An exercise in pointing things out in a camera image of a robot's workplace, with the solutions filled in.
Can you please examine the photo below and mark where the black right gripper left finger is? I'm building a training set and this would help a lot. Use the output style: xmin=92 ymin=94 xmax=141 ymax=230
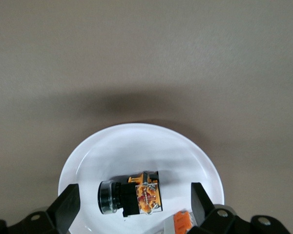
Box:
xmin=21 ymin=184 xmax=81 ymax=234

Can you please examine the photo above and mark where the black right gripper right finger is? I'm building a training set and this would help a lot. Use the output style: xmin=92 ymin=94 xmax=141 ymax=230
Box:
xmin=188 ymin=182 xmax=237 ymax=234

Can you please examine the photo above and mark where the orange push-button switch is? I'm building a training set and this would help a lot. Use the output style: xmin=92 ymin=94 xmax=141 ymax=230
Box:
xmin=97 ymin=170 xmax=163 ymax=218

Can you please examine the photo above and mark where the pink round plate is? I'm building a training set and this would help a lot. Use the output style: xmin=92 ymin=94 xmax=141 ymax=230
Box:
xmin=58 ymin=122 xmax=225 ymax=234

